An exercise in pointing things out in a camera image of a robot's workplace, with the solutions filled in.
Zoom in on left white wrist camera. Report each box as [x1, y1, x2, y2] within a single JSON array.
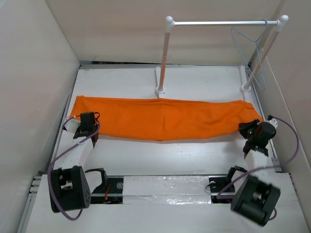
[[62, 117, 81, 133]]

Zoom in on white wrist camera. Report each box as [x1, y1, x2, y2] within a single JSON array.
[[267, 115, 278, 129], [62, 117, 81, 133]]

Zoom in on white clothes rack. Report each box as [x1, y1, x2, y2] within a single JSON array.
[[155, 15, 289, 98]]

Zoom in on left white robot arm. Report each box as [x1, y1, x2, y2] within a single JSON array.
[[47, 112, 109, 221]]

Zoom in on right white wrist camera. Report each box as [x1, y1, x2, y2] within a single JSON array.
[[267, 115, 278, 129]]

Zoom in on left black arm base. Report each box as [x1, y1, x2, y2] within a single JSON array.
[[85, 168, 124, 204]]

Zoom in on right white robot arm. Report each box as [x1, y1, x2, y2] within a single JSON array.
[[225, 118, 280, 226]]

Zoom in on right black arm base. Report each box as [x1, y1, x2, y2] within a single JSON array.
[[206, 166, 246, 204]]

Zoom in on light blue wire hanger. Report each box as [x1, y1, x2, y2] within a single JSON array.
[[230, 19, 270, 91]]

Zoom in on orange trousers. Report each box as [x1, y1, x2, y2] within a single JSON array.
[[70, 96, 262, 141]]

